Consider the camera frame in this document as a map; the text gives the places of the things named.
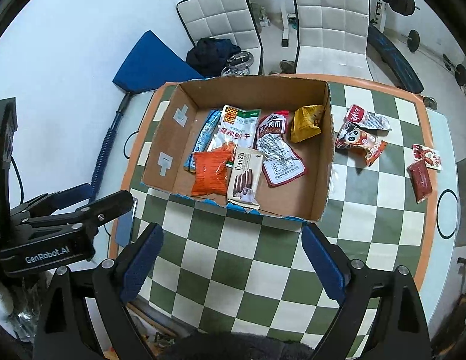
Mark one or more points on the orange snack packet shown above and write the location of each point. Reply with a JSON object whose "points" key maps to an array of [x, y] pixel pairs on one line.
{"points": [[210, 172]]}

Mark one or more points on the long blue snack packet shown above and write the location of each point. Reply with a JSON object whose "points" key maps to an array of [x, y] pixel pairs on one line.
{"points": [[203, 138]]}

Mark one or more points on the round dark weight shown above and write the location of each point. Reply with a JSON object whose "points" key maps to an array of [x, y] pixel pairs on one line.
{"points": [[287, 66]]}

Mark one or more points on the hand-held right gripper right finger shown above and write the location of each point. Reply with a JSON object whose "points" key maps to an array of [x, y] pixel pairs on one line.
{"points": [[325, 266]]}

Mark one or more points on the panda print snack packet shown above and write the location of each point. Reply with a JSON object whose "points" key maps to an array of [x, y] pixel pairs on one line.
{"points": [[355, 138]]}

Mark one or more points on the red white chicken feet packet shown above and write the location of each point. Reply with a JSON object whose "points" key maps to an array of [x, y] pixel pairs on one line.
{"points": [[280, 150]]}

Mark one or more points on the dark red snack packet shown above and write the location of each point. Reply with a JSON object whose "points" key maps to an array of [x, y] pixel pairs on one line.
{"points": [[420, 182]]}

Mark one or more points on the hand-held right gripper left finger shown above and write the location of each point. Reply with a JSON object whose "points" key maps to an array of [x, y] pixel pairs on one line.
{"points": [[143, 262]]}

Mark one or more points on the black sit-up bench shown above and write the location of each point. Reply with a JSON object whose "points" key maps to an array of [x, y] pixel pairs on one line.
{"points": [[394, 60]]}

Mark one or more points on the chrome weight plates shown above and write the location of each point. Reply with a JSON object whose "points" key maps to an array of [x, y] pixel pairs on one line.
{"points": [[236, 63]]}

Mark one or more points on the green white snack packet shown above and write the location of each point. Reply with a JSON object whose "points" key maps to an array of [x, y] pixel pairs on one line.
{"points": [[236, 127]]}

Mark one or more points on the dark clothes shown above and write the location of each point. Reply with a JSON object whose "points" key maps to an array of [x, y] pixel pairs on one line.
{"points": [[210, 54]]}

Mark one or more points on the black dumbbells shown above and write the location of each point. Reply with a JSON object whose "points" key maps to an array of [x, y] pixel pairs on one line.
{"points": [[462, 73]]}

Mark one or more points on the red silver snack packet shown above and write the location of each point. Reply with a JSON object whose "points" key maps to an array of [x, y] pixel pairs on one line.
{"points": [[364, 118]]}

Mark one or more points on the white quilted chair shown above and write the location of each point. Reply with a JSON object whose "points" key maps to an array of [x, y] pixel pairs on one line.
{"points": [[330, 26], [218, 15]]}

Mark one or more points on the black plate dumbbell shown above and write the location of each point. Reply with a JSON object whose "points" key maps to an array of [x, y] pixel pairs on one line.
{"points": [[413, 41]]}

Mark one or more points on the yellow snack packet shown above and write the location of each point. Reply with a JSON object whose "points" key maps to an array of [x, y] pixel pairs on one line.
{"points": [[304, 123]]}

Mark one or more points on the cardboard box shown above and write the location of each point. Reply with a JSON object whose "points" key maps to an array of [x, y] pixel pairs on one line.
{"points": [[169, 146]]}

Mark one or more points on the blue cushion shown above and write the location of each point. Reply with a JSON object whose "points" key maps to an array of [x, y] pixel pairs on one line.
{"points": [[150, 63]]}

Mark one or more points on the chrome dumbbell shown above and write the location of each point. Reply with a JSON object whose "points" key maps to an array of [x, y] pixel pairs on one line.
{"points": [[430, 102]]}

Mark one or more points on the blue grey smartphone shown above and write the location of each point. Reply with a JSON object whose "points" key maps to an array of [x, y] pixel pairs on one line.
{"points": [[124, 230]]}

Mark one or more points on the white biscuit stick packet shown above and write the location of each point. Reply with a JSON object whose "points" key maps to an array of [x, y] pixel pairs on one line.
{"points": [[244, 180]]}

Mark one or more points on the clear red print snack packet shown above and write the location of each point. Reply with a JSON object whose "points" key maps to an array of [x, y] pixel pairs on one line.
{"points": [[430, 155]]}

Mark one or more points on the green checkered tablecloth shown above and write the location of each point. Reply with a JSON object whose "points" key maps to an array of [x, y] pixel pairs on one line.
{"points": [[255, 255]]}

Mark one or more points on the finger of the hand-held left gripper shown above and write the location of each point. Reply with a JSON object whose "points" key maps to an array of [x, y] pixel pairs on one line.
{"points": [[109, 202], [68, 197]]}

